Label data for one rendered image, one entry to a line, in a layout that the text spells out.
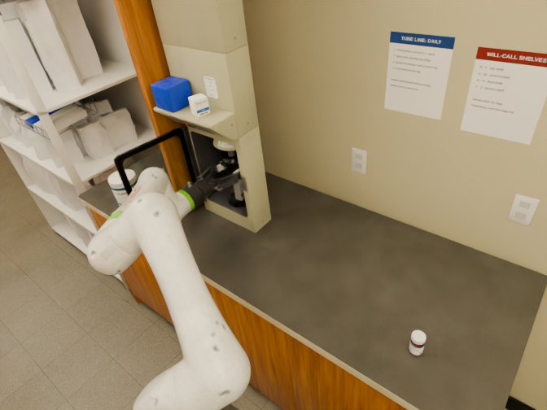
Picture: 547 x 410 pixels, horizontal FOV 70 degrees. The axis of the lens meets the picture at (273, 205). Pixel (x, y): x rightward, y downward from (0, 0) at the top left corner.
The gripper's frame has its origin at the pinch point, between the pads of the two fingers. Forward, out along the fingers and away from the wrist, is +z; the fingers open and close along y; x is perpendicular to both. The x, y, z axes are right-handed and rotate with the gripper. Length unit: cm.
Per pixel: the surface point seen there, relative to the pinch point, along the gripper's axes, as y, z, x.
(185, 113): 2.1, -14.9, -31.2
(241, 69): -14.0, 0.7, -44.1
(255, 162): -14.1, 0.5, -7.0
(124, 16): 23, -15, -62
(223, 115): -12.1, -9.4, -31.1
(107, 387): 48, -83, 119
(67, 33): 124, 7, -41
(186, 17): 1, -5, -61
